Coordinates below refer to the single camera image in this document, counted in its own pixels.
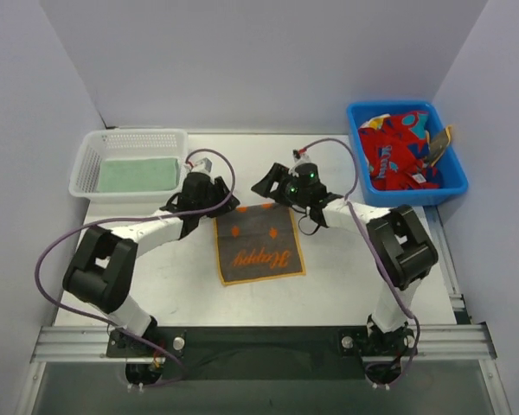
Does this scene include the orange towel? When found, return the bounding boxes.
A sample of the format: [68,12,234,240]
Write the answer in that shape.
[214,203,306,286]

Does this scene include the green panda towel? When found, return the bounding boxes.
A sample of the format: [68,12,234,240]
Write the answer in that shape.
[96,157,179,193]

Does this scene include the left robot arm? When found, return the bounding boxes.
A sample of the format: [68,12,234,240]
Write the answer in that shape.
[62,172,240,340]

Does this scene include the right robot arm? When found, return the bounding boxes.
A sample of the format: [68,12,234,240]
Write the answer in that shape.
[251,163,439,334]

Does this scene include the white perforated plastic basket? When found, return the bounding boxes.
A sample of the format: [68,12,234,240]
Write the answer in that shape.
[68,128,189,203]

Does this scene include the red blue towel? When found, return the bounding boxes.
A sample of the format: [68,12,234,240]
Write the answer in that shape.
[358,111,443,191]

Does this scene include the grey orange-edged towel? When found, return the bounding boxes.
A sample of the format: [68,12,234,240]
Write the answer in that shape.
[424,125,453,167]

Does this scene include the black base mat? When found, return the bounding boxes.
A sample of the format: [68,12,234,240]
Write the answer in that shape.
[106,325,415,384]

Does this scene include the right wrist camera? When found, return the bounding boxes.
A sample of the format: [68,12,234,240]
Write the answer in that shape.
[289,149,321,190]

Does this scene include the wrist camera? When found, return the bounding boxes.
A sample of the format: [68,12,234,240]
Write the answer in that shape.
[184,157,212,176]
[289,149,321,190]

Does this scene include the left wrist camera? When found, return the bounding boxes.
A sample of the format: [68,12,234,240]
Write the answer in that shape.
[184,157,212,176]

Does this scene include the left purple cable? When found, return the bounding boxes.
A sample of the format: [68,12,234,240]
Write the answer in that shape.
[34,149,237,388]

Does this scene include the purple cable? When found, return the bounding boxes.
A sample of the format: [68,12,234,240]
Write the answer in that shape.
[34,149,237,388]
[292,137,420,386]

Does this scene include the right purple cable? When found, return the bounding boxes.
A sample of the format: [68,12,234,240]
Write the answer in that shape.
[292,137,420,386]

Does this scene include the aluminium front rail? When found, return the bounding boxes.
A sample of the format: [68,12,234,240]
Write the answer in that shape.
[17,324,510,414]

